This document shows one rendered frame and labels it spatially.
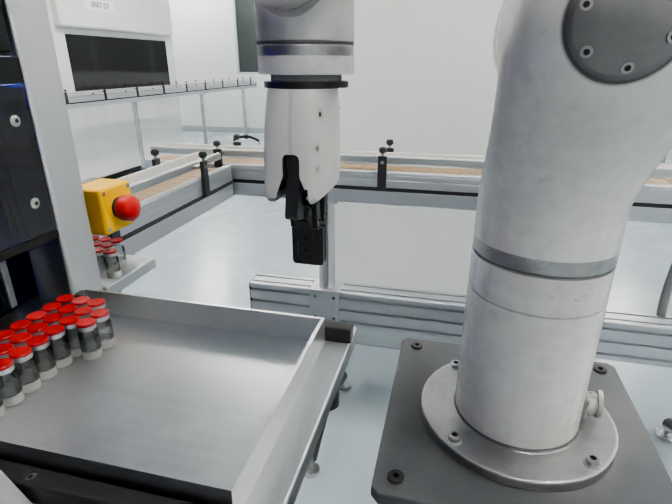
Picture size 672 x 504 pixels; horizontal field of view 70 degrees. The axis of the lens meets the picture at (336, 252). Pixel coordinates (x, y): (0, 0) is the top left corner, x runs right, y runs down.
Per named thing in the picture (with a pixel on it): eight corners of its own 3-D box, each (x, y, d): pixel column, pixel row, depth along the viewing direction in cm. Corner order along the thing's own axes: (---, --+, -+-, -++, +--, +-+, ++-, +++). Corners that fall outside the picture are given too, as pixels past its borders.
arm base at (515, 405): (590, 375, 56) (625, 226, 49) (646, 512, 39) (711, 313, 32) (426, 353, 60) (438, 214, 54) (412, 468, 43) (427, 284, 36)
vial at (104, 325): (92, 349, 58) (84, 315, 56) (104, 339, 59) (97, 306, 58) (107, 351, 57) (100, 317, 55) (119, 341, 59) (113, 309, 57)
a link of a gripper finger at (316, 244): (293, 197, 47) (295, 260, 49) (281, 206, 44) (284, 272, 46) (324, 199, 46) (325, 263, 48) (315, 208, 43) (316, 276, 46)
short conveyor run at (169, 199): (59, 304, 77) (36, 210, 71) (-19, 294, 80) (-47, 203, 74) (239, 196, 139) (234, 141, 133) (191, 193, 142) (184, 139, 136)
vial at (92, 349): (78, 359, 55) (70, 325, 54) (91, 349, 57) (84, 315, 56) (94, 362, 55) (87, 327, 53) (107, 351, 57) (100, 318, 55)
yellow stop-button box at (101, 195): (67, 233, 74) (57, 187, 71) (99, 219, 80) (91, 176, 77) (109, 236, 72) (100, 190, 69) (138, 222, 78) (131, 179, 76)
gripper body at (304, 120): (285, 69, 48) (289, 180, 52) (242, 70, 38) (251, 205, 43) (359, 69, 46) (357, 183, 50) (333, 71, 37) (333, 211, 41)
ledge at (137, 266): (35, 288, 78) (32, 278, 77) (91, 259, 89) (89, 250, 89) (109, 298, 75) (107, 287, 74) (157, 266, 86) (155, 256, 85)
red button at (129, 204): (108, 223, 73) (103, 197, 72) (124, 215, 77) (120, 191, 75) (129, 224, 72) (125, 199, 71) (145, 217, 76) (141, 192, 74)
